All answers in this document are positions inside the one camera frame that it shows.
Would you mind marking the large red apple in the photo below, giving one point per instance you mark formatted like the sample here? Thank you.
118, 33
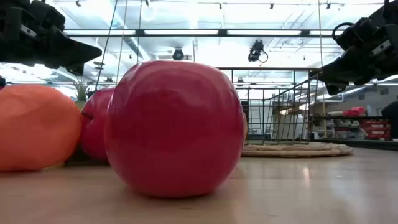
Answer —
174, 130

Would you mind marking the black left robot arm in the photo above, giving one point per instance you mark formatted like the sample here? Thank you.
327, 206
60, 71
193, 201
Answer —
2, 82

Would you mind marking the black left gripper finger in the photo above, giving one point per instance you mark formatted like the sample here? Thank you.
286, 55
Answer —
71, 51
76, 70

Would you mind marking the black table frame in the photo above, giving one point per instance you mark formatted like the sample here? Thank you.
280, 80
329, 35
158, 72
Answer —
367, 143

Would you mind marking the round woven placemat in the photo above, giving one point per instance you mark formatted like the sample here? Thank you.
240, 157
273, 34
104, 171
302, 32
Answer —
295, 151

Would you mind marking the dark red apple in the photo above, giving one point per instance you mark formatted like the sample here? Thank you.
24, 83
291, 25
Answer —
94, 130

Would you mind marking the orange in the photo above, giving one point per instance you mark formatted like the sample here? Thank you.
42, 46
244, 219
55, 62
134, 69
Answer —
245, 126
34, 127

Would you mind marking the black overhead camera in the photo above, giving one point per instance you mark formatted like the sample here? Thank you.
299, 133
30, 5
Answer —
255, 51

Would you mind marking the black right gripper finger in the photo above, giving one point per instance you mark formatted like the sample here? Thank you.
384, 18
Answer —
335, 88
345, 73

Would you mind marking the round black ceiling lamp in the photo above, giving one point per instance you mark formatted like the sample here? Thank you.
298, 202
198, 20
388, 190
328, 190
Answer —
178, 54

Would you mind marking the potted plant patterned white pot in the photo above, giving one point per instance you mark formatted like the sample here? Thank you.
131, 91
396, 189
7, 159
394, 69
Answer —
81, 91

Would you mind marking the black overhead rig bar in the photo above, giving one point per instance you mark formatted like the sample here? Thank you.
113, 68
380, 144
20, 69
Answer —
222, 32

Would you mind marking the shelf with red bins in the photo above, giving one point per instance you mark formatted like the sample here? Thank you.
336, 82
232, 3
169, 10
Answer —
376, 127

